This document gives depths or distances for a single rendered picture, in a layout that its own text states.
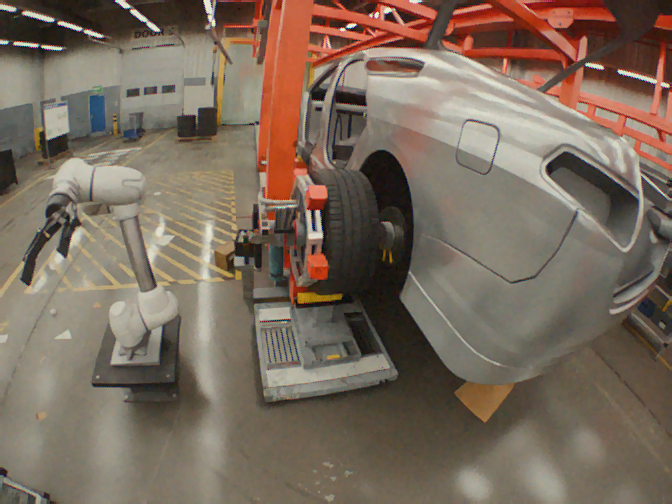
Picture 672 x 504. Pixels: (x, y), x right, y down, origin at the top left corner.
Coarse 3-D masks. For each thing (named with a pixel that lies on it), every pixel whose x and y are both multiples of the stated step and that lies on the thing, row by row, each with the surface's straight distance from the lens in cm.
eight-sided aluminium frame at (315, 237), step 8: (304, 176) 144; (296, 184) 146; (304, 184) 131; (312, 184) 132; (296, 192) 154; (304, 192) 124; (304, 200) 125; (304, 208) 124; (296, 216) 169; (320, 224) 119; (312, 232) 117; (320, 232) 118; (312, 240) 117; (320, 240) 118; (320, 248) 120; (296, 256) 166; (296, 264) 164; (304, 264) 127; (296, 272) 154; (304, 272) 128; (296, 280) 149; (304, 280) 129; (312, 280) 129
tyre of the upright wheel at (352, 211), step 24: (336, 192) 122; (360, 192) 126; (336, 216) 116; (360, 216) 121; (336, 240) 116; (360, 240) 119; (336, 264) 119; (360, 264) 124; (312, 288) 152; (336, 288) 132; (360, 288) 139
